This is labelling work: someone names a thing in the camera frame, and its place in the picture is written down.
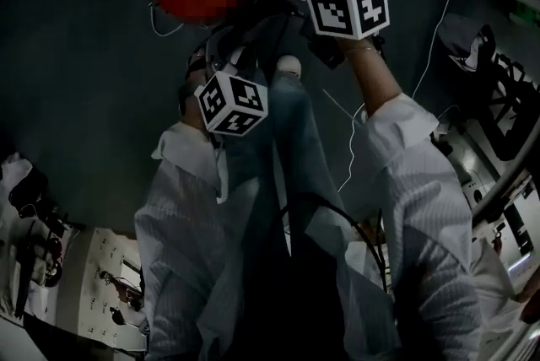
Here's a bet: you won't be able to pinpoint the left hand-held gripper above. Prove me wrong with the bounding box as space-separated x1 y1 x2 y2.
178 26 270 137

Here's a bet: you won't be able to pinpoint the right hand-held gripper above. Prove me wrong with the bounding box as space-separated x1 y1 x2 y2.
267 0 391 70

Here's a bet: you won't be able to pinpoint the person's right forearm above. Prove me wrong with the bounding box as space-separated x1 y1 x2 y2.
335 34 486 361

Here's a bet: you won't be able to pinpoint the person's left forearm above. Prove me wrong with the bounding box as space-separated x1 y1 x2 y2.
133 91 237 361

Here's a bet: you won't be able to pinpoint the person's white shoe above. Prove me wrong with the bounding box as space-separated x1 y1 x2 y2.
275 55 303 78

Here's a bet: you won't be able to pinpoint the person's legs in jeans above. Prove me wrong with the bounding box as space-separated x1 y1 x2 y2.
227 13 406 361

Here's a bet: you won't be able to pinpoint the black bag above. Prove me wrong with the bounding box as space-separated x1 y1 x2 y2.
436 13 495 74

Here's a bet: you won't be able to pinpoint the white cabinet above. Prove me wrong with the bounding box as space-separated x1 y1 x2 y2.
57 226 147 350

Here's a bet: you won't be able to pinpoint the thin wrist bracelet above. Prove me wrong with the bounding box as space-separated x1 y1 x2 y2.
343 46 381 57

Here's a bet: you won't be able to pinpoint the long white cable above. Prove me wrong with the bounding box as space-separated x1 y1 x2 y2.
322 0 453 194

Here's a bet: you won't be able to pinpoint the short white cable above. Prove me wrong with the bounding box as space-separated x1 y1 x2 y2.
148 4 186 38

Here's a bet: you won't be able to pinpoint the black cable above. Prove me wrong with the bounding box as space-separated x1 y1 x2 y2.
278 190 392 295

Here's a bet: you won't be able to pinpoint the black and white patterned frame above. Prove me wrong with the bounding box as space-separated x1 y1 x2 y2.
480 51 540 162

